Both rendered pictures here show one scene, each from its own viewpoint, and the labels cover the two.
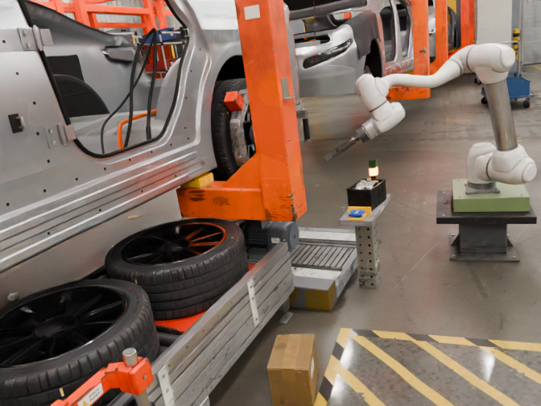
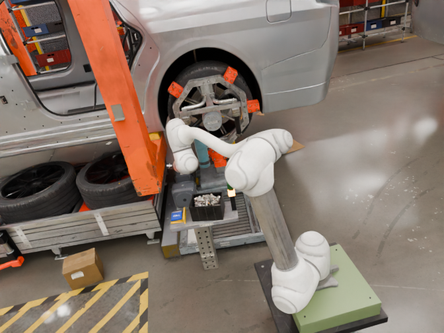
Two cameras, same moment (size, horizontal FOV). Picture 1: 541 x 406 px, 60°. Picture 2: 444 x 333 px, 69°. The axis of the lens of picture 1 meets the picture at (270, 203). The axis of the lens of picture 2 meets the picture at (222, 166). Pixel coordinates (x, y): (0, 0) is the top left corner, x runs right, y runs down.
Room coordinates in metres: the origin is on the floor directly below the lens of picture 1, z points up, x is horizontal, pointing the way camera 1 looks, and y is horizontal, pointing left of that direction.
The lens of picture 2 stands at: (1.78, -2.02, 1.76)
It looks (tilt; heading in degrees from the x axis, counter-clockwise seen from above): 31 degrees down; 63
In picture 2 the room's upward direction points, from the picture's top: 10 degrees counter-clockwise
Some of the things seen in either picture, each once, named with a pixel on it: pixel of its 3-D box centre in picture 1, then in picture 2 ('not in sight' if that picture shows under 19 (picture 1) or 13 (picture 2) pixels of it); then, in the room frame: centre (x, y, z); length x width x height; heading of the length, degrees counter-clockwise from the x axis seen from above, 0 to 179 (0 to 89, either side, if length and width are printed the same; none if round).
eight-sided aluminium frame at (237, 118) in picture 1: (259, 133); (211, 113); (2.83, 0.01, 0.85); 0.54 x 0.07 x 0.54; 152
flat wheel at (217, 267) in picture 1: (179, 263); (120, 178); (2.10, 0.48, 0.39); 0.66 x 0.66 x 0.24
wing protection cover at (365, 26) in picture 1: (360, 34); not in sight; (5.59, -1.28, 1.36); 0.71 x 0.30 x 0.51; 152
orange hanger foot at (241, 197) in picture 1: (224, 182); (149, 145); (2.36, 0.22, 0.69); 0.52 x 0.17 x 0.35; 62
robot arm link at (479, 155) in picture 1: (482, 162); (312, 254); (2.58, -1.24, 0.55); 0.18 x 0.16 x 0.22; 22
